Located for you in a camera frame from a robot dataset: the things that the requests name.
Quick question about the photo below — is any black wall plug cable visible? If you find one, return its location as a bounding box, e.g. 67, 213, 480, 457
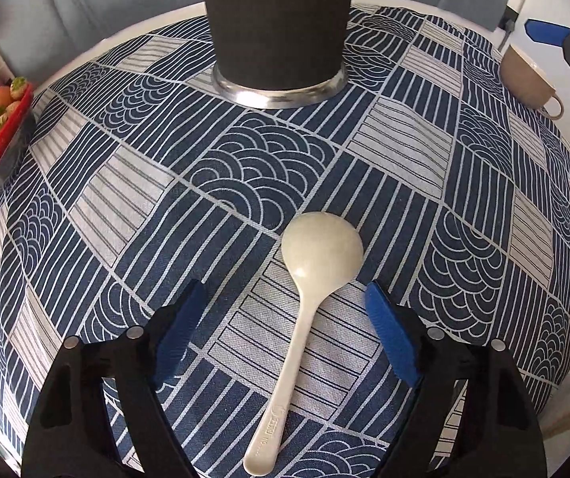
495, 4, 518, 53

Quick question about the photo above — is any beige ceramic mug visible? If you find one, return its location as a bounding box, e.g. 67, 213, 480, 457
500, 44, 564, 121

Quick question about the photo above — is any black cylindrical utensil holder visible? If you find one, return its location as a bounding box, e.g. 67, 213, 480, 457
205, 0, 351, 109

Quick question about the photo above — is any red fruit basket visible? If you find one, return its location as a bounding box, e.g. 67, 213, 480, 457
0, 76, 35, 193

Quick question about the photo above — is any large white plastic spoon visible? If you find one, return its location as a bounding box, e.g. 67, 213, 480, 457
243, 212, 364, 477

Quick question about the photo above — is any blue patterned tablecloth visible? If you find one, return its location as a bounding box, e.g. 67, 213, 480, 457
0, 6, 570, 477

